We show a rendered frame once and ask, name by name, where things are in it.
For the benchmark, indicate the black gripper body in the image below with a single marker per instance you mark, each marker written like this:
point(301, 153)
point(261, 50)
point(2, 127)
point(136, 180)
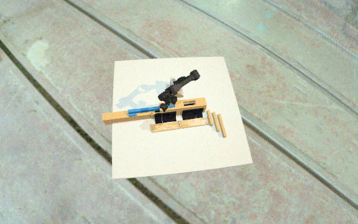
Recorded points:
point(165, 106)

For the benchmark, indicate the blue bar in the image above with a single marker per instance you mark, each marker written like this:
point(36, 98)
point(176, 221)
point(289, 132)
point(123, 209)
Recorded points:
point(133, 112)

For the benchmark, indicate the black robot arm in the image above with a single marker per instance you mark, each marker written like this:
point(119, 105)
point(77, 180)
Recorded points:
point(180, 82)

